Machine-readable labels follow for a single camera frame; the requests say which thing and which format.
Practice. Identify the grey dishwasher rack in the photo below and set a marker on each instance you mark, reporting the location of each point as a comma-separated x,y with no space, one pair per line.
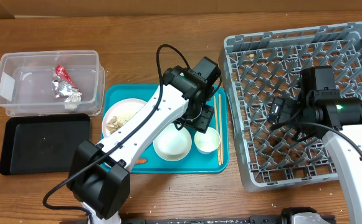
258,67

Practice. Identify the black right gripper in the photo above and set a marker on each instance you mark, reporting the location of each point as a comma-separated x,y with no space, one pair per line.
283,108

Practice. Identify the red foil snack wrapper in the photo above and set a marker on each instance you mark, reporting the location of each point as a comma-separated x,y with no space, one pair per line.
62,84

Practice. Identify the left wooden chopstick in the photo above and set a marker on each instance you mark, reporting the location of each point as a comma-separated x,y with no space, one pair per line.
217,131

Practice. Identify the white shallow bowl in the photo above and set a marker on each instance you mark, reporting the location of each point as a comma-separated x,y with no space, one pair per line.
172,144

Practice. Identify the small white cup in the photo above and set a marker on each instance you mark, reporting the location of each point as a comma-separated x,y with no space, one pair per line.
206,142

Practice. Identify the clear plastic bin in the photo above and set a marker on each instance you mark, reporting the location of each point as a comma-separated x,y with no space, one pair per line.
26,82

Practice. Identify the orange carrot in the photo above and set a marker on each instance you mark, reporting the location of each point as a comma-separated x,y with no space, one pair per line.
141,161

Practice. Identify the white tissue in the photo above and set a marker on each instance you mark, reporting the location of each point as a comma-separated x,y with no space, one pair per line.
72,101

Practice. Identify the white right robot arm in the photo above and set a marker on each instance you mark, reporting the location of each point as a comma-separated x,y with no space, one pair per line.
320,111

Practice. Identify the black tray bin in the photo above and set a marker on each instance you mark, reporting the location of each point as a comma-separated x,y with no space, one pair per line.
42,144

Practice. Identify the pile of peanut shells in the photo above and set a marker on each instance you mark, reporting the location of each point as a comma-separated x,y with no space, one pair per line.
115,123

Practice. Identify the pile of rice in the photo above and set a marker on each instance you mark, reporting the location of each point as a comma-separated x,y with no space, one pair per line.
126,117

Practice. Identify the right wooden chopstick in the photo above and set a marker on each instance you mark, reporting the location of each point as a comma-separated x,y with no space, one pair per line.
220,132

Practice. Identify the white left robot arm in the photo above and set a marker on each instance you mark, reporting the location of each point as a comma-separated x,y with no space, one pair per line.
100,173

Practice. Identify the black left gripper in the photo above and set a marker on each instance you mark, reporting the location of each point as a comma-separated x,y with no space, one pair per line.
202,122

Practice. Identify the pink dinner plate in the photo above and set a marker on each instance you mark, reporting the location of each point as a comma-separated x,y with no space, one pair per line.
120,108

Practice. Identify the teal serving tray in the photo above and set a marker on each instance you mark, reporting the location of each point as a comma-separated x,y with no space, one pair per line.
194,162

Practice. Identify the wooden chopstick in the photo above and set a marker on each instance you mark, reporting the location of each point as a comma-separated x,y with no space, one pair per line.
220,132
217,131

